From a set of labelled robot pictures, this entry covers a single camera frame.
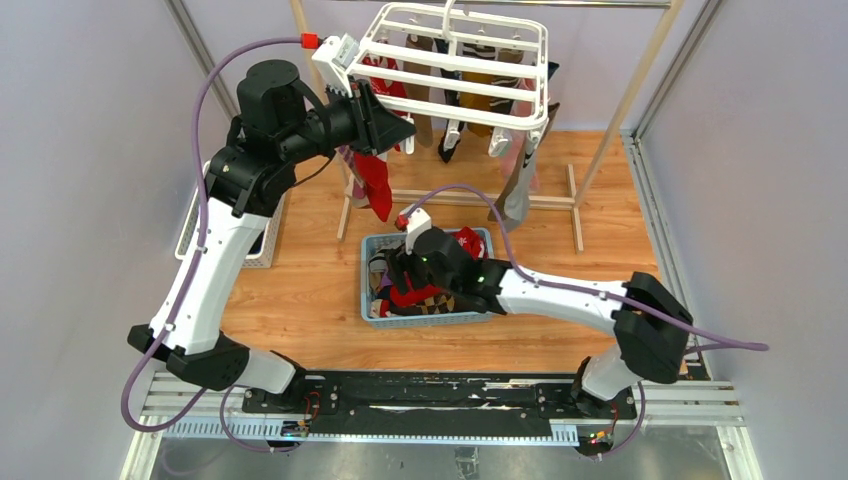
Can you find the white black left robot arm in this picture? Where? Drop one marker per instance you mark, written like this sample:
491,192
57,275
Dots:
281,124

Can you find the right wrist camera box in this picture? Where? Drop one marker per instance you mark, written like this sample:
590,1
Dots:
418,221

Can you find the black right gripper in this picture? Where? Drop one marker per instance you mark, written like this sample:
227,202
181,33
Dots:
398,263

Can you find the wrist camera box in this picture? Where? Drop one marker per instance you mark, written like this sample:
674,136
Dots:
418,221
332,60

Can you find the red snowflake hanging sock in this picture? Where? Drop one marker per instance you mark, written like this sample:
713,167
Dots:
380,85

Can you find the blue plastic laundry basket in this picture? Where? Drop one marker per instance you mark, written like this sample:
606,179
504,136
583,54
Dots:
382,305

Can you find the red beige christmas sock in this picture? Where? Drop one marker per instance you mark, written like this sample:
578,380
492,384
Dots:
373,170

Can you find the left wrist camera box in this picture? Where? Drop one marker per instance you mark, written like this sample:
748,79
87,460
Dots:
332,60

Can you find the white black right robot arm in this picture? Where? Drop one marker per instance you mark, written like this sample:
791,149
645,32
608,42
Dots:
647,323

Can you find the maroon purple striped hanging sock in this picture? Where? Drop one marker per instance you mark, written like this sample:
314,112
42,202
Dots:
356,188

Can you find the grey black-striped hanging sock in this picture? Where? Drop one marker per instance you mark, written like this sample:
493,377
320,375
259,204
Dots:
513,202

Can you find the white perforated side basket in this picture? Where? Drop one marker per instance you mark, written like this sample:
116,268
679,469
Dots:
255,235

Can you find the black blue hanging sock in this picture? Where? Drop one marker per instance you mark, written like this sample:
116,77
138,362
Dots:
451,136

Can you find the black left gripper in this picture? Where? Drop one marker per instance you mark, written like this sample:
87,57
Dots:
377,127

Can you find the white plastic sock hanger frame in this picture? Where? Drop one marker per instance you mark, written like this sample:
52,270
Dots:
450,27

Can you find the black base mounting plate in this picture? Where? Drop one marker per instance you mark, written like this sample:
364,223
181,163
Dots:
436,404

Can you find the brown white striped hanging sock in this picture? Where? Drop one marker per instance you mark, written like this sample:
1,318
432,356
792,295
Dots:
489,53

